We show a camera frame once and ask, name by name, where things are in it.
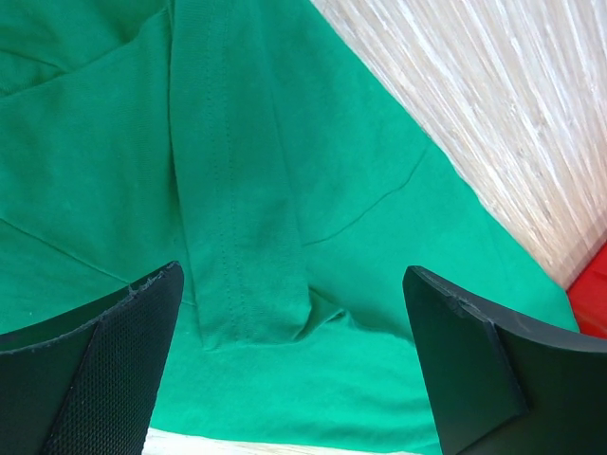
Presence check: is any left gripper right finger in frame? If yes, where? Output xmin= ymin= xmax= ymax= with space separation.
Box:
xmin=402 ymin=266 xmax=606 ymax=455

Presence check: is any red plastic bin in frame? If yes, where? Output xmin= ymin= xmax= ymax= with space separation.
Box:
xmin=567 ymin=245 xmax=607 ymax=338

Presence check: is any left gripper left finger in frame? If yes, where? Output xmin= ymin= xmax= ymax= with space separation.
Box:
xmin=1 ymin=262 xmax=184 ymax=454

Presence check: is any green t shirt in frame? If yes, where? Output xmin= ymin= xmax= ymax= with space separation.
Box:
xmin=1 ymin=1 xmax=576 ymax=454

